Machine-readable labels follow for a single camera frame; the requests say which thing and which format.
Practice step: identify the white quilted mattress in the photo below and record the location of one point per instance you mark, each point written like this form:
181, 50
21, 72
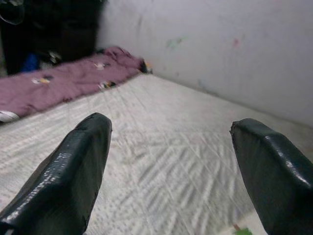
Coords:
159, 147

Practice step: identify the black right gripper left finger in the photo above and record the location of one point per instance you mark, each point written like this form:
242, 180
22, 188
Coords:
61, 183

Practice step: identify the white pillow green mark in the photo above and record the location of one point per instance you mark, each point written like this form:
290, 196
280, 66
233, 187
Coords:
244, 231

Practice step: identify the blue bag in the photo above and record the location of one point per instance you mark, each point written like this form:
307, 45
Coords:
30, 62

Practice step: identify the purple cartoon print blanket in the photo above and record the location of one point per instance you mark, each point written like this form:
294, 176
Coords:
61, 80

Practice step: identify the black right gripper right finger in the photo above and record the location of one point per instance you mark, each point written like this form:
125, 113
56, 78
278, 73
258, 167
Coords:
281, 183

